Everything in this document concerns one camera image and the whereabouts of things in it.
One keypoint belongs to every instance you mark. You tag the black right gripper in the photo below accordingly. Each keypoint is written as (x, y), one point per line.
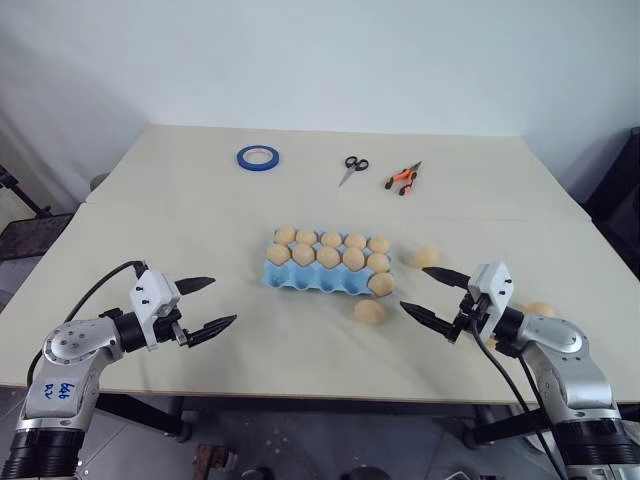
(472, 311)

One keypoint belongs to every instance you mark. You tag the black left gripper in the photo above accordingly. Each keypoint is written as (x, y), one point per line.
(167, 326)

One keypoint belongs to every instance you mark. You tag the blue egg tray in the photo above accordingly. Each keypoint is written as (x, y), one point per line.
(320, 281)

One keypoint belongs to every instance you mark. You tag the tan egg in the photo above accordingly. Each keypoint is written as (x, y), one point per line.
(355, 241)
(331, 239)
(369, 312)
(286, 234)
(492, 343)
(306, 236)
(382, 284)
(378, 262)
(379, 245)
(278, 253)
(426, 256)
(353, 259)
(539, 309)
(303, 254)
(328, 256)

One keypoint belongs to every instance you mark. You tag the orange black pliers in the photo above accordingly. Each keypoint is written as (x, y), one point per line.
(403, 180)

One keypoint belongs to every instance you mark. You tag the brown rusty object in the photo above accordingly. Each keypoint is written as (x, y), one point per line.
(215, 457)

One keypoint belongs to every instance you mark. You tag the blue tape roll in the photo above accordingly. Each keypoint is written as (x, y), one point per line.
(245, 159)

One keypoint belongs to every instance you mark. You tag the black stand equipment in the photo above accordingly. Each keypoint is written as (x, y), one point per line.
(27, 220)

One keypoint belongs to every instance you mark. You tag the dark chair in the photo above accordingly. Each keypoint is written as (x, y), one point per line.
(617, 200)

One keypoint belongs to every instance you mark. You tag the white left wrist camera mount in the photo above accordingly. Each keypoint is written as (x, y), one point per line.
(152, 295)

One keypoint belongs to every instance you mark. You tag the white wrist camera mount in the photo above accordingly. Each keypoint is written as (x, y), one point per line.
(152, 295)
(492, 292)

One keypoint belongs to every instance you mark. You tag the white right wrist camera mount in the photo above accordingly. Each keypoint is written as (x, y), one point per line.
(492, 292)

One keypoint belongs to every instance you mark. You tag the black table frame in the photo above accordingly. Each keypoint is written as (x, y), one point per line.
(280, 403)

